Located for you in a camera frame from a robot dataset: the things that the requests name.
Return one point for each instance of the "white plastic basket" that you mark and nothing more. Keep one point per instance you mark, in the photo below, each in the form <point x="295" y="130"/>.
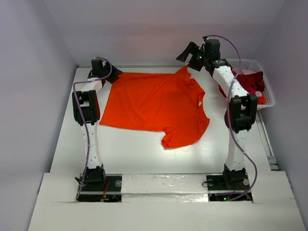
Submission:
<point x="254" y="65"/>

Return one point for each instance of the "pink garment in basket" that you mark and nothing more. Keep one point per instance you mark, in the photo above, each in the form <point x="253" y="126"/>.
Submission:
<point x="246" y="72"/>

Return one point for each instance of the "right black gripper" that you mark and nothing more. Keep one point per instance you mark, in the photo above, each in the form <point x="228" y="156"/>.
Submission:
<point x="191" y="56"/>

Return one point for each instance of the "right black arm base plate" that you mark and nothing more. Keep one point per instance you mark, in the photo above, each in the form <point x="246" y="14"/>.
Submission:
<point x="218" y="191"/>

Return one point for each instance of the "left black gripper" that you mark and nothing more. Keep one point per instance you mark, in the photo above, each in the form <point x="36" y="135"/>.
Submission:
<point x="114" y="75"/>

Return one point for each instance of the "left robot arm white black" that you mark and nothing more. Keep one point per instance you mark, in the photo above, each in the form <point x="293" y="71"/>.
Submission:
<point x="86" y="112"/>

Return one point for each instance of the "small orange garment in basket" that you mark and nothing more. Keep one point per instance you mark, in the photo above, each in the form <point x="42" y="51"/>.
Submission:
<point x="261" y="100"/>

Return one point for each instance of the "orange t shirt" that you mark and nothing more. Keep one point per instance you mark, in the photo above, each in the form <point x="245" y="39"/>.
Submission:
<point x="161" y="102"/>

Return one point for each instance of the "dark red t shirt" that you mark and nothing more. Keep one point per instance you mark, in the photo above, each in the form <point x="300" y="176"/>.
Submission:
<point x="253" y="84"/>

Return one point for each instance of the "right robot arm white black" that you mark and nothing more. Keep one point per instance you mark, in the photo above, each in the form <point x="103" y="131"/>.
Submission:
<point x="240" y="114"/>

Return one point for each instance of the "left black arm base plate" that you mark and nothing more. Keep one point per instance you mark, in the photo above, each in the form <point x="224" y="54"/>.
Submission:
<point x="96" y="192"/>

